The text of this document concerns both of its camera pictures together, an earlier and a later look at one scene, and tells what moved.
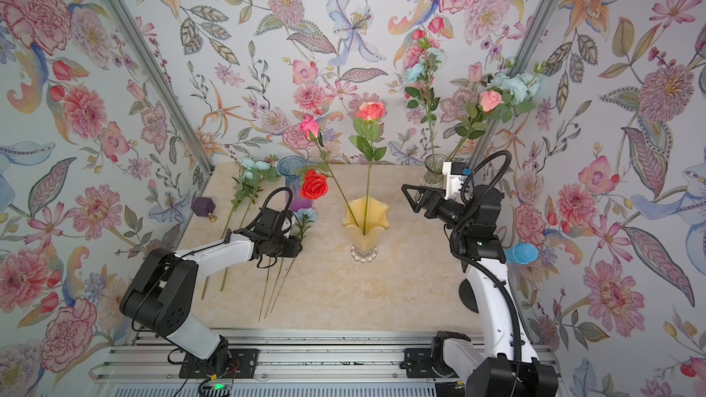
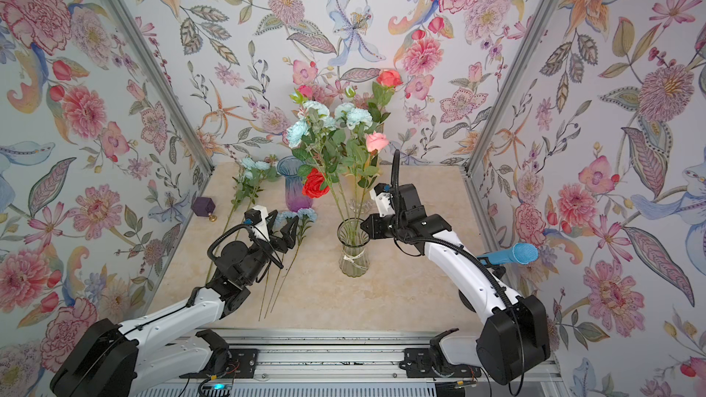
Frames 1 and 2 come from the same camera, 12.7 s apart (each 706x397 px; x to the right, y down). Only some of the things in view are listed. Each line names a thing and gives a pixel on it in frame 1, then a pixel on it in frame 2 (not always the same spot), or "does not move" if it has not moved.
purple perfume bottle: (204, 207) does not move
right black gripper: (438, 202) → (375, 230)
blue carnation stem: (265, 290) does not move
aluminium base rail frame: (291, 364) does not move
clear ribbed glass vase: (434, 175) → (353, 237)
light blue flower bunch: (252, 176) does not move
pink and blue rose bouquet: (506, 95) → (337, 148)
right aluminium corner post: (531, 42) does not move
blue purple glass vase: (288, 167) does not move
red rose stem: (313, 182) does not move
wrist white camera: (456, 173) → (381, 194)
